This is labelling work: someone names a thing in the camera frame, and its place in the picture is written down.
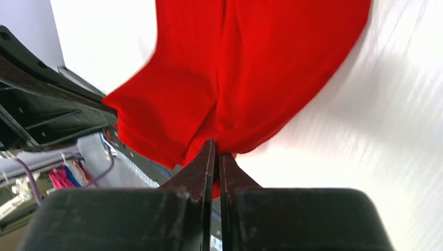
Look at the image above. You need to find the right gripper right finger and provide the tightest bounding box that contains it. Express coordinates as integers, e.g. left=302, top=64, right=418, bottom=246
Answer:
left=218, top=154, right=393, bottom=250

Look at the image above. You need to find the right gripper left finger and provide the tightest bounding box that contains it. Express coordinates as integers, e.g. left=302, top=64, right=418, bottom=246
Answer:
left=19, top=140, right=216, bottom=250

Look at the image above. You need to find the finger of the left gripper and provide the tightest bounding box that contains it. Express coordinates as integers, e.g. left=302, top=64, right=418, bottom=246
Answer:
left=1, top=26, right=117, bottom=152

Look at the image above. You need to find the red t shirt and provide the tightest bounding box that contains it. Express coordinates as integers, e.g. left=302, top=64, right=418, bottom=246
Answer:
left=101, top=0, right=371, bottom=200

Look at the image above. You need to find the white slotted cable duct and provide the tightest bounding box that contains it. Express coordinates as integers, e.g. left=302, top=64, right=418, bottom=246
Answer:
left=117, top=151, right=159, bottom=189

